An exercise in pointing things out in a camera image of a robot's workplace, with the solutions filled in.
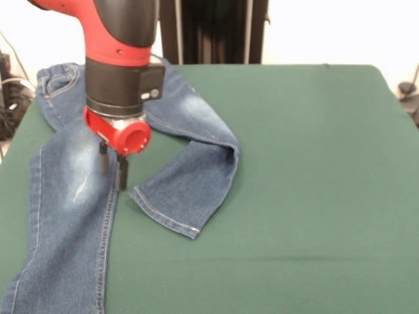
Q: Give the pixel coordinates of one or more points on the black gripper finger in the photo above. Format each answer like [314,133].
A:
[122,173]
[103,157]

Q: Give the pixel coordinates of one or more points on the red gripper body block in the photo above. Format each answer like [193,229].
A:
[114,134]

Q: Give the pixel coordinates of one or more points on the blue denim jeans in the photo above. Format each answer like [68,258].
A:
[65,212]

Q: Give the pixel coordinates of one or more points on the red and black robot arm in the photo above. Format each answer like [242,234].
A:
[121,65]

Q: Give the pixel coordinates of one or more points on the black upright power strip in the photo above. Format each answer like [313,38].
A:
[5,65]

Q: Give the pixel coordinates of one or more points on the black metal column stand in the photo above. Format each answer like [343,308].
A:
[212,32]

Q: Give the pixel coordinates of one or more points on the dark green table cloth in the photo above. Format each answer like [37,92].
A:
[294,196]

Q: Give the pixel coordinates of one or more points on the black round plug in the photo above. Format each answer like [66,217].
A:
[406,87]

